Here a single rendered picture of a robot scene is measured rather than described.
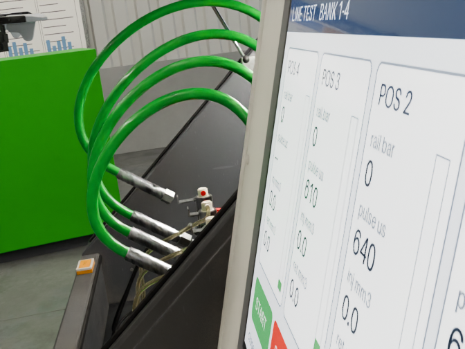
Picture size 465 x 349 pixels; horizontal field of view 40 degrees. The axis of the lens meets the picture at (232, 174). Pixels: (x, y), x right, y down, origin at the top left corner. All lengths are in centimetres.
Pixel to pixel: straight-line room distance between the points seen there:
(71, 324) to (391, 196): 88
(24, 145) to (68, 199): 45
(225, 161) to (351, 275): 106
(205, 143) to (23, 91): 299
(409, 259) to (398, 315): 2
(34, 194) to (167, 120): 343
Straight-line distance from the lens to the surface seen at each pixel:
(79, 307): 114
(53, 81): 424
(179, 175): 133
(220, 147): 132
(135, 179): 101
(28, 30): 154
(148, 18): 98
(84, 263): 130
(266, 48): 58
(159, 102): 74
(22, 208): 435
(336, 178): 32
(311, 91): 38
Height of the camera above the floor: 140
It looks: 14 degrees down
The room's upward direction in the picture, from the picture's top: 7 degrees counter-clockwise
